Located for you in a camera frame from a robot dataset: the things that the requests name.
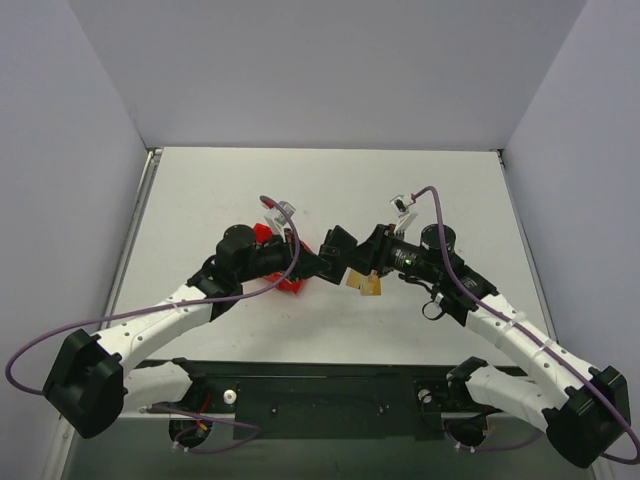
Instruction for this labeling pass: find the black card holder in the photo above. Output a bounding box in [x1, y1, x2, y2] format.
[318, 225, 358, 285]

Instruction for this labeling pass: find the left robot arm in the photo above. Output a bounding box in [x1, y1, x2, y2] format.
[43, 225, 330, 439]

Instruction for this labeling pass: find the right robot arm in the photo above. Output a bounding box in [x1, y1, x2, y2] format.
[347, 224, 631, 468]

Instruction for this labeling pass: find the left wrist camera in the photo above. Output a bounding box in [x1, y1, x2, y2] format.
[260, 195, 296, 239]

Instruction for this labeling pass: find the gold card stripe up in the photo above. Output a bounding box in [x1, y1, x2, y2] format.
[346, 269, 365, 290]

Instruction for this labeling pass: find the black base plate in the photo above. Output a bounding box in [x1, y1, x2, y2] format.
[167, 358, 496, 441]

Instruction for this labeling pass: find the gold card front up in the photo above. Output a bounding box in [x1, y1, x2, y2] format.
[359, 273, 382, 296]

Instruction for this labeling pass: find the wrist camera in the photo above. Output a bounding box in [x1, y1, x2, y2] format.
[260, 195, 296, 239]
[390, 194, 417, 235]

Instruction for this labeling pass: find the red plastic bin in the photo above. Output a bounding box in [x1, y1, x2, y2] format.
[253, 223, 308, 295]

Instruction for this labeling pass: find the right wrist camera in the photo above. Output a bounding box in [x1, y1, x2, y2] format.
[390, 194, 417, 235]

